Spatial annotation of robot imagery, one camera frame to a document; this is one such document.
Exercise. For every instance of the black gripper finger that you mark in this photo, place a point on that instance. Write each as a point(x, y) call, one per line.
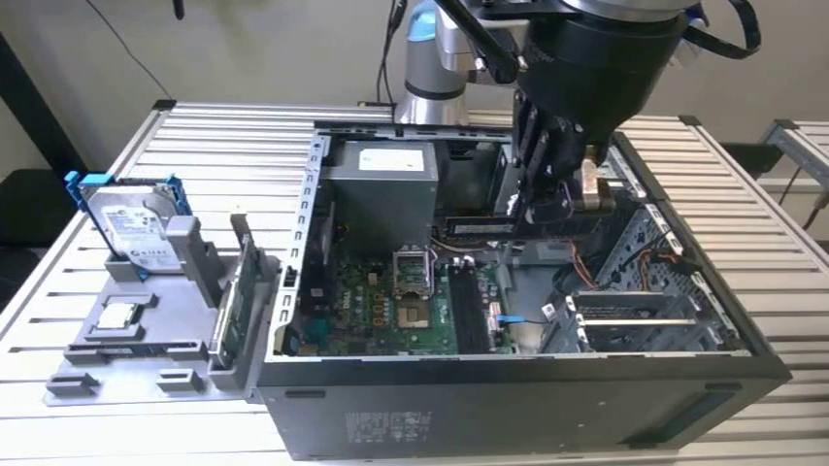
point(526, 145)
point(564, 155)

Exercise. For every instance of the dark RAM stick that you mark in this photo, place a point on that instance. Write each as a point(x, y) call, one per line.
point(130, 348)
point(480, 226)

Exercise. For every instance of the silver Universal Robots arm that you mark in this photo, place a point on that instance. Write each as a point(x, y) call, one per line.
point(428, 63)

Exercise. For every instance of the black RAM slot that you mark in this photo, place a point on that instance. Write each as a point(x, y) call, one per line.
point(458, 306)
point(473, 306)
point(466, 306)
point(482, 306)

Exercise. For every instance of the grey Dell power supply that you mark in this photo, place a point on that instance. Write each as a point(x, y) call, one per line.
point(382, 204)

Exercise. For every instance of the grey metal disk bay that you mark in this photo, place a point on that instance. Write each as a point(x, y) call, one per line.
point(623, 303)

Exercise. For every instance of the metal slat side table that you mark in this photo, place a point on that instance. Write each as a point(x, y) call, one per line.
point(803, 141)

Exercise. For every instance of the CPU socket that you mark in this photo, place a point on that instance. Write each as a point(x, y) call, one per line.
point(414, 315)

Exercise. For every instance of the green motherboard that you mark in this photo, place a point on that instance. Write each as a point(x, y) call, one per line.
point(350, 291)

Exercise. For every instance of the green graphics card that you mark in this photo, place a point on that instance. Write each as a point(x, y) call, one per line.
point(243, 301)

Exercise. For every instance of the black open PC case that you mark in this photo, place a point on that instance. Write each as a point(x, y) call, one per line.
point(453, 417)

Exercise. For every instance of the hard disk in blue carrier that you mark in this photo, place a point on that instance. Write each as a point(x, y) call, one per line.
point(130, 223)

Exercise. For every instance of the grey parts rack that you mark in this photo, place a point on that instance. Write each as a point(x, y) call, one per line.
point(175, 310)

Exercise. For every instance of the silver CPU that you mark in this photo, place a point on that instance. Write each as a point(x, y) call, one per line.
point(118, 315)

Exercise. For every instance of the black metal stand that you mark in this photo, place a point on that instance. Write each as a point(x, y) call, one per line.
point(33, 204)

